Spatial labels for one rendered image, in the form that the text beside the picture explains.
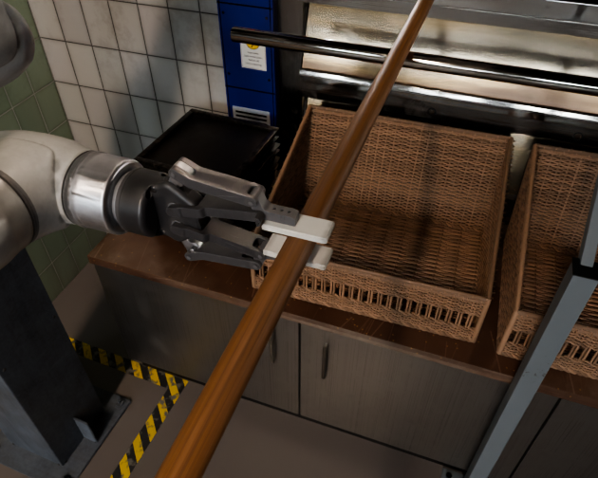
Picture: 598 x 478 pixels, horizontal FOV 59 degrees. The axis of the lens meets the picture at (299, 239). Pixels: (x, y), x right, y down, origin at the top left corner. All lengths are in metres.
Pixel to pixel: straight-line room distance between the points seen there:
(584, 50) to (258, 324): 1.13
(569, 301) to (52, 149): 0.82
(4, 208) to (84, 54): 1.34
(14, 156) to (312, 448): 1.33
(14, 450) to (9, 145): 1.38
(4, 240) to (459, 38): 1.13
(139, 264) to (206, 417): 1.06
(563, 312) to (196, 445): 0.75
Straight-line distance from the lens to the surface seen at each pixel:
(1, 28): 1.14
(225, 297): 1.34
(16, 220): 0.61
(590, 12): 1.38
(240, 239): 0.58
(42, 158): 0.64
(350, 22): 1.46
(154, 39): 1.71
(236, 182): 0.54
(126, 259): 1.48
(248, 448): 1.75
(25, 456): 1.91
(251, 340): 0.45
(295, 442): 1.75
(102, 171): 0.61
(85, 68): 1.93
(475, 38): 1.42
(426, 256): 1.44
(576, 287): 0.98
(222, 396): 0.43
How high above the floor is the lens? 1.57
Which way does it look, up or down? 43 degrees down
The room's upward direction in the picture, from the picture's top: straight up
